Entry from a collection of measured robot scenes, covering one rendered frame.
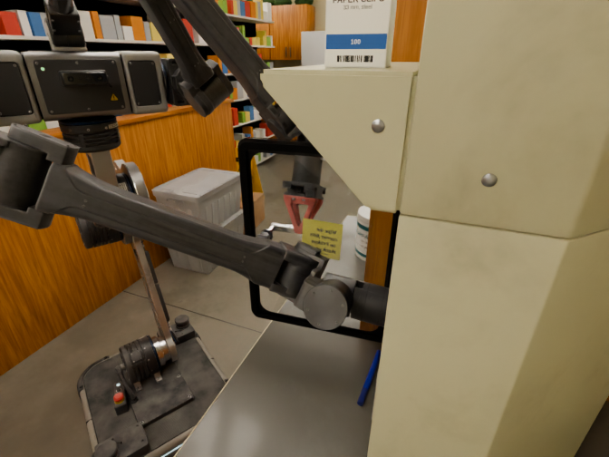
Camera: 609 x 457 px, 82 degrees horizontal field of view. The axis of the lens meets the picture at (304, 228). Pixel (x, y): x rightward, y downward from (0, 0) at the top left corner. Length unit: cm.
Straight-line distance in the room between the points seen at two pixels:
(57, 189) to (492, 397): 51
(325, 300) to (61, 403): 191
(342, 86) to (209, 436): 60
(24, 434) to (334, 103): 209
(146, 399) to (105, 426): 16
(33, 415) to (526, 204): 220
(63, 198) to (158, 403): 127
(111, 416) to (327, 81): 162
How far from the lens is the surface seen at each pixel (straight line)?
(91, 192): 50
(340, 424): 71
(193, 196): 251
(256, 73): 68
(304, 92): 27
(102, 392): 185
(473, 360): 35
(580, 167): 27
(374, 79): 26
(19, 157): 52
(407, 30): 63
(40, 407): 228
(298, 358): 80
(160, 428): 164
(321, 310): 45
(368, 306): 51
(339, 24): 32
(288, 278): 53
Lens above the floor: 152
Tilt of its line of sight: 26 degrees down
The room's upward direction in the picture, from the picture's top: straight up
